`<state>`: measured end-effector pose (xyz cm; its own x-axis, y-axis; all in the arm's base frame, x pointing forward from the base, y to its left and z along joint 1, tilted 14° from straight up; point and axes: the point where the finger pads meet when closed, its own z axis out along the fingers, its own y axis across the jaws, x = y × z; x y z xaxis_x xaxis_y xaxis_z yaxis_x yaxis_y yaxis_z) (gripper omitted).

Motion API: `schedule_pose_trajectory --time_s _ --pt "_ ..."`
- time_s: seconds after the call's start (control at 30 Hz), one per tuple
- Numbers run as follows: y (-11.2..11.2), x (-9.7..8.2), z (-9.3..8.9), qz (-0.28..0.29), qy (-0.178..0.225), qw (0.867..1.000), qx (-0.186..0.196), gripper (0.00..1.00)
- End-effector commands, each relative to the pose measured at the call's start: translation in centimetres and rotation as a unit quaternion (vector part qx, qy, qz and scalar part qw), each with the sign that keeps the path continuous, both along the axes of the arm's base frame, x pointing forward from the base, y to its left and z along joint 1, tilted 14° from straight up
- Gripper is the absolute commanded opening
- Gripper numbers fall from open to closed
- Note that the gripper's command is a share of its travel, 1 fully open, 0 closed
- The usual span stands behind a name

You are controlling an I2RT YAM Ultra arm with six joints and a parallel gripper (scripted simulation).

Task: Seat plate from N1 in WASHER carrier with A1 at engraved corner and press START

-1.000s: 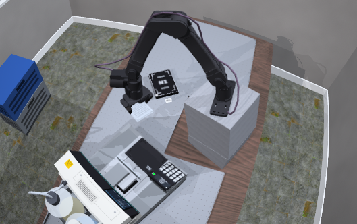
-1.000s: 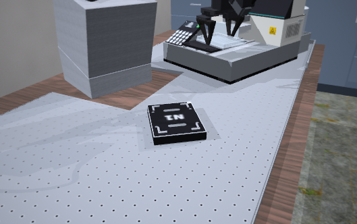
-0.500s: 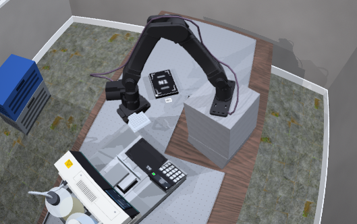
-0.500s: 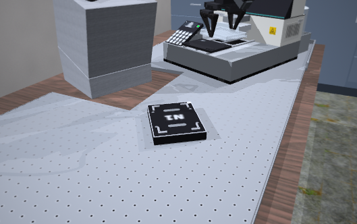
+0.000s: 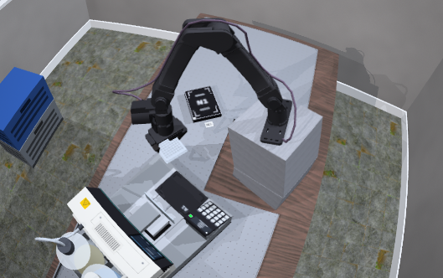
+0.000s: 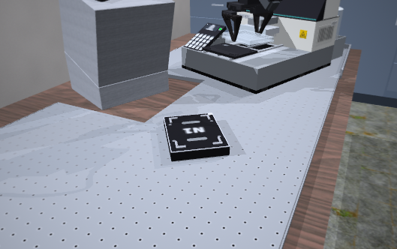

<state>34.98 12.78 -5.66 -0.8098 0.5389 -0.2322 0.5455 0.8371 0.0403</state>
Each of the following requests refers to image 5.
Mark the translucent bottle with dark grey cap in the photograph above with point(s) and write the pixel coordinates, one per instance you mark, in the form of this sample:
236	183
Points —
78	253

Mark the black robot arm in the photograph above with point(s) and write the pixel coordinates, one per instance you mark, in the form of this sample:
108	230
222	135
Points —
219	38

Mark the white multiwell plate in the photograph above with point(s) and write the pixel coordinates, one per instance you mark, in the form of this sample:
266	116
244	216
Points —
176	149

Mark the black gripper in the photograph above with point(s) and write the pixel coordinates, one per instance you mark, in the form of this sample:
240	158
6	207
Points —
173	130

